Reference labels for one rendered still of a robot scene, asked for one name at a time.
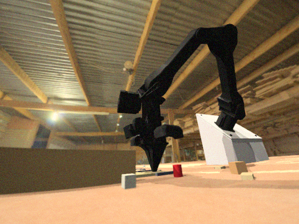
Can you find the brown wall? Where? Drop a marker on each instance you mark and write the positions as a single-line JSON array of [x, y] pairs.
[[34, 165]]

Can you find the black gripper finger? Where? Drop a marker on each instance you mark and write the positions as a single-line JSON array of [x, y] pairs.
[[147, 151], [156, 152]]

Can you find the pale yellow strip with green lines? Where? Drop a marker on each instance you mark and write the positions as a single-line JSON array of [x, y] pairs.
[[145, 174]]

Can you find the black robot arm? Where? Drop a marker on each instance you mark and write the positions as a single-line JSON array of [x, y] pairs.
[[222, 42]]

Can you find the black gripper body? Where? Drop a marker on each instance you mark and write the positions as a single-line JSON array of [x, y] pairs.
[[159, 132]]

